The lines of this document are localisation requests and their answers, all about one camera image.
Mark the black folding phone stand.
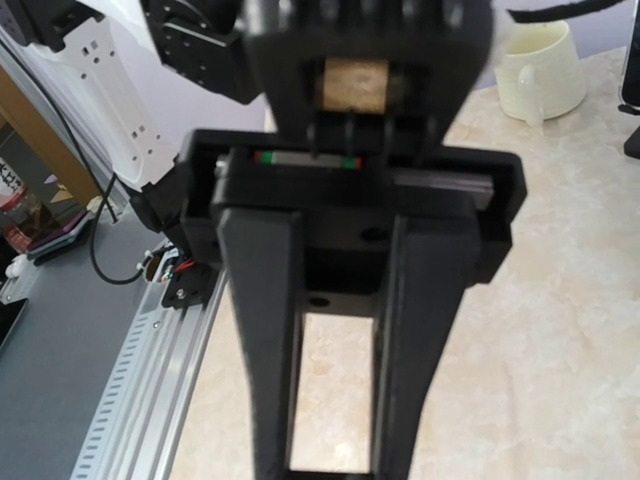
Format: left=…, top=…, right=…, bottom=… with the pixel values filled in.
left=621, top=109, right=640, bottom=160

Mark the cream ceramic mug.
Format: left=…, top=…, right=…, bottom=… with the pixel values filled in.
left=494, top=20, right=587, bottom=127

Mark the front aluminium rail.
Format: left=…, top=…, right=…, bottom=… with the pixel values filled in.
left=71, top=241, right=226, bottom=479

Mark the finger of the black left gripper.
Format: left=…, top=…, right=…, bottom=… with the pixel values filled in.
left=218, top=208, right=303, bottom=479
left=372, top=214, right=480, bottom=479

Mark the black phone silver case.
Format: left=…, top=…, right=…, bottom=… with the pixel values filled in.
left=620, top=36, right=639, bottom=110

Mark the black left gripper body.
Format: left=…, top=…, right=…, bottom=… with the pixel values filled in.
left=180, top=1, right=526, bottom=309

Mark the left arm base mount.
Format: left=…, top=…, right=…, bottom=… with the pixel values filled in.
left=137, top=244, right=221, bottom=309

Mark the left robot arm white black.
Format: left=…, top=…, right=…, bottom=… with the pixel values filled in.
left=1, top=1, right=526, bottom=479

